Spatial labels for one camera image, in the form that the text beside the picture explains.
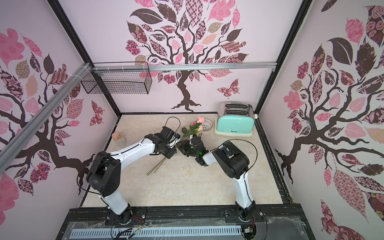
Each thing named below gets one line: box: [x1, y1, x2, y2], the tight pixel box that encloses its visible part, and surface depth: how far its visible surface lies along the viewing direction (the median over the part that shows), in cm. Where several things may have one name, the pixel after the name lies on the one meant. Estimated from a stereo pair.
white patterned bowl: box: [201, 118, 213, 132], surface depth 112 cm
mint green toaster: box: [214, 102, 255, 137], surface depth 102 cm
